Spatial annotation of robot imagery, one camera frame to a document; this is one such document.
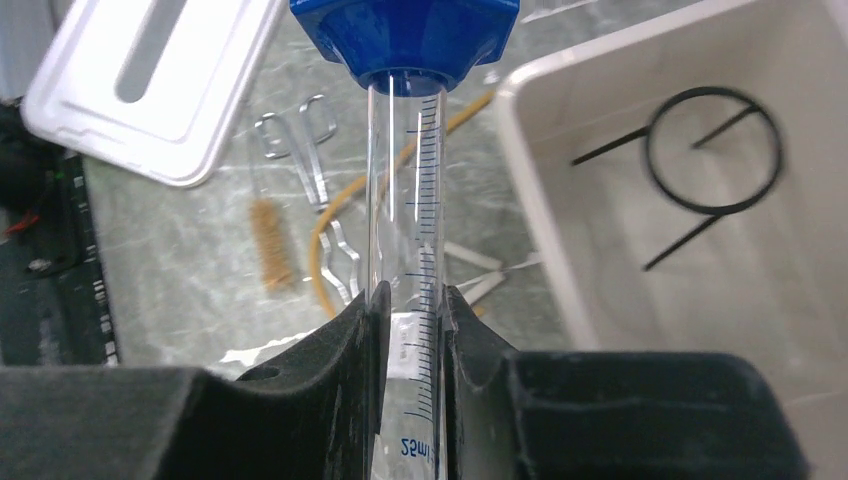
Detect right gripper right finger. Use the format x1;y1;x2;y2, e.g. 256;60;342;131
442;286;812;479

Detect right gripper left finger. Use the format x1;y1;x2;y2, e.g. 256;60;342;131
1;282;391;479

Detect yellow rubber tube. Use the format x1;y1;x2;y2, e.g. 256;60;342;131
307;89;498;321

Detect metal crucible tongs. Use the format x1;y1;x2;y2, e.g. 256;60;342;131
253;93;361;304

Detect beige plastic bin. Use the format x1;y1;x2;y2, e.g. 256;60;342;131
494;1;847;479

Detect black metal tripod stand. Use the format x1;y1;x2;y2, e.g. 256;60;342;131
571;86;787;272

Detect white clay triangle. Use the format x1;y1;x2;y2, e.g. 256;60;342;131
444;241;541;311

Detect brown test tube brush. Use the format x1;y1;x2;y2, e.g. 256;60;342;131
246;140;293;292

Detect white bin lid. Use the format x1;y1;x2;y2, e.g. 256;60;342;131
22;1;288;188

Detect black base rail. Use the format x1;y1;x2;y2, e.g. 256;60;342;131
1;98;121;367

